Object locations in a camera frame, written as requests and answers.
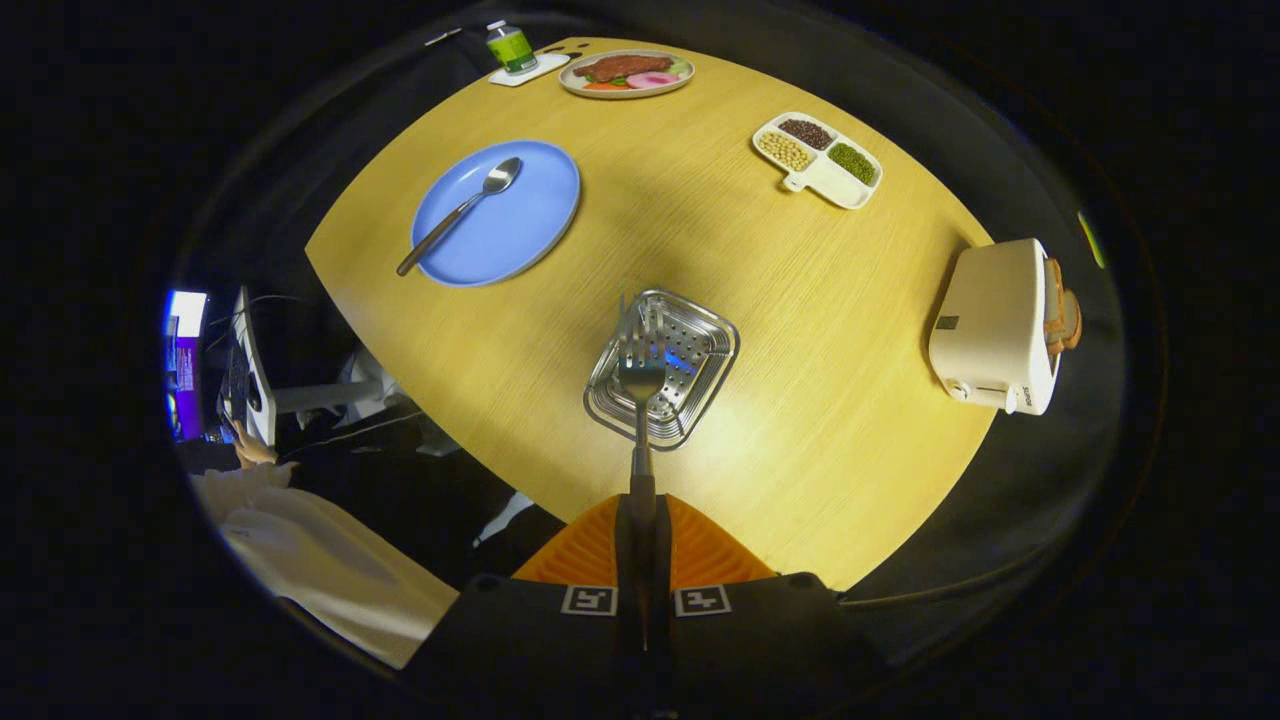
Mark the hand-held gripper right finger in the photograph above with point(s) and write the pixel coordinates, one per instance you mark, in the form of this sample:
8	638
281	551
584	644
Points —
656	560

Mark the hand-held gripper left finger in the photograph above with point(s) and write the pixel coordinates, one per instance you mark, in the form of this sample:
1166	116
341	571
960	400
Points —
626	560

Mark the metal perforated basket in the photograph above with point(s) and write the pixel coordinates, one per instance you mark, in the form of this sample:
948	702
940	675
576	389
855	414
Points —
705	340

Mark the person's white sleeve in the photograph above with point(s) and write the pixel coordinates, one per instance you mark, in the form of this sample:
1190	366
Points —
330	570

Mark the blue round plate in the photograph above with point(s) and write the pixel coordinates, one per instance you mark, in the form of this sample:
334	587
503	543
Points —
520	220

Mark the white toaster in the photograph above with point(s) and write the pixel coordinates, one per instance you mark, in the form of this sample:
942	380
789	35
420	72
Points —
990	320

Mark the white keyboard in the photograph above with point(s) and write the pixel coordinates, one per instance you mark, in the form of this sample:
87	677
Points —
255	370

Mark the white divided dish with beans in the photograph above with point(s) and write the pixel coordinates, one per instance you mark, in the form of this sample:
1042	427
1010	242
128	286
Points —
815	165

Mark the toast bread slice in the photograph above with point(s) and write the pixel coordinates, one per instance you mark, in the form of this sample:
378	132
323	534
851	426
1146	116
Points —
1054	295
1072	320

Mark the lit computer screen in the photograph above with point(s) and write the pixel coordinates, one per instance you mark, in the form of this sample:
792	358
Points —
186	370

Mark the round plate with meat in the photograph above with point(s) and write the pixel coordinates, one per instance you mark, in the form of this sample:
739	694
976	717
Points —
625	72

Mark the white square coaster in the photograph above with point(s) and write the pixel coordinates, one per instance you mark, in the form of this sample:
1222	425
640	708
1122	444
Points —
545	68

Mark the green label drink bottle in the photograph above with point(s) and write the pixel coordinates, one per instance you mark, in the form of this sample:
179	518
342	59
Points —
512	48

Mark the silver binder clip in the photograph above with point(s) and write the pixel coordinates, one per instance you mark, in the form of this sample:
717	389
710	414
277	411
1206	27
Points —
443	37

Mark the white desk frame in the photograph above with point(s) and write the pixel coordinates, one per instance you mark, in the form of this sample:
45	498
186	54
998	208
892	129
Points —
330	397

